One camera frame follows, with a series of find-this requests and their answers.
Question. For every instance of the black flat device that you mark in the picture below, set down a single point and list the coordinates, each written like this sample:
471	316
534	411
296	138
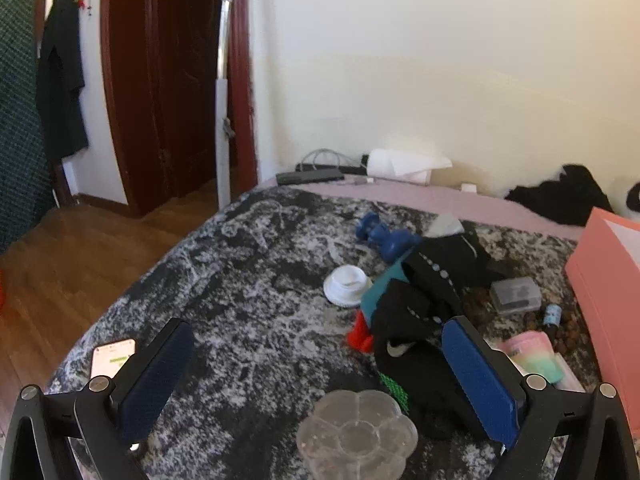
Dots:
310	176

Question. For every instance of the black garment white logo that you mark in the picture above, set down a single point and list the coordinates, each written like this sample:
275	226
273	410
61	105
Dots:
415	375

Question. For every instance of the small dropper bottle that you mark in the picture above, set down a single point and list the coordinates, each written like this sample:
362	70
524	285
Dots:
552	321

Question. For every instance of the white round lid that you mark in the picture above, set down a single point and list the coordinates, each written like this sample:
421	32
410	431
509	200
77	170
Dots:
346	285

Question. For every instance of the clear flower-shaped plastic dish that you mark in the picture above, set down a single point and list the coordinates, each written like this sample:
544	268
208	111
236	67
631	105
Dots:
357	435

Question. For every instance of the grey white pouch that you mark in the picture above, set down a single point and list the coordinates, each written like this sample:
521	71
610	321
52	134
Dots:
445	225

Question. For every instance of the white metal pole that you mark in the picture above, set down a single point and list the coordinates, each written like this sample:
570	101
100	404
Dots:
223	110

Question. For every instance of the grey mottled blanket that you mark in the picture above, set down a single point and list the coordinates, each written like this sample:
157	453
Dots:
250	285

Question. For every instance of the clear plastic box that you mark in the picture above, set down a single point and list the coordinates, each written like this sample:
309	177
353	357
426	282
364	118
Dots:
515	296

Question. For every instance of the green quilted curtain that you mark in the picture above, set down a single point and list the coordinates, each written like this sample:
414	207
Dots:
17	110

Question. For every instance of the white charger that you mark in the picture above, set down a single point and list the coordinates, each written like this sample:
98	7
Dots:
468	187

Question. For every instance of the black white plush toy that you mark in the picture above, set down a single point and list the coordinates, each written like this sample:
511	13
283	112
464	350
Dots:
634	197

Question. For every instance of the black hanging jacket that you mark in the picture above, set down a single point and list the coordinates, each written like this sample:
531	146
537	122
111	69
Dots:
61	80

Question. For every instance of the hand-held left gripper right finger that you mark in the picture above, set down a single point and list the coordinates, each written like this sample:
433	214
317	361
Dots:
480	385

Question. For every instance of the pastel pink green cup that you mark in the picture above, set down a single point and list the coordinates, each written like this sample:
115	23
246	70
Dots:
532	355

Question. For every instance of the white smartphone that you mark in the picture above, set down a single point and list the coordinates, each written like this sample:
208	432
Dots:
111	357

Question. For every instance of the blue dumbbell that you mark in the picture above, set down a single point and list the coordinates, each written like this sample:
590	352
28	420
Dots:
387	239

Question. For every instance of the black dotted garment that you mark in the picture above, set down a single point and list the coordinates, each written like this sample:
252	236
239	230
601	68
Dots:
445	260

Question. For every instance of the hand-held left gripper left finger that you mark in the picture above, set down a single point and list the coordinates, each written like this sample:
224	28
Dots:
150	385

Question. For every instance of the dark wooden door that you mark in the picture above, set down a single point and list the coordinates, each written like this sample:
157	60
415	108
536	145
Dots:
165	85

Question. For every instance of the black cloth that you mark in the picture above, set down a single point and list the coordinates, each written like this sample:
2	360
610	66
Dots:
560	195

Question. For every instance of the white paper roll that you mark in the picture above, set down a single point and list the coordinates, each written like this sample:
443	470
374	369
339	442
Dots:
405	165

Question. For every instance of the green net item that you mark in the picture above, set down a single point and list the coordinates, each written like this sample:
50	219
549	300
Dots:
395	390

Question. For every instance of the teal glasses case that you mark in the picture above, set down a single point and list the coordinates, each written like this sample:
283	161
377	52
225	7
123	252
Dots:
377	297

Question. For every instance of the pink bedsheet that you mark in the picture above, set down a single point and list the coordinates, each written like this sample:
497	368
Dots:
425	197

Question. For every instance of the pink box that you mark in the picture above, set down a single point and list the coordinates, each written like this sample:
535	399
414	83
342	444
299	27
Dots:
607	305

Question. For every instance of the red fuzzy item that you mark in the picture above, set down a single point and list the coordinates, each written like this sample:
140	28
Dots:
360	337

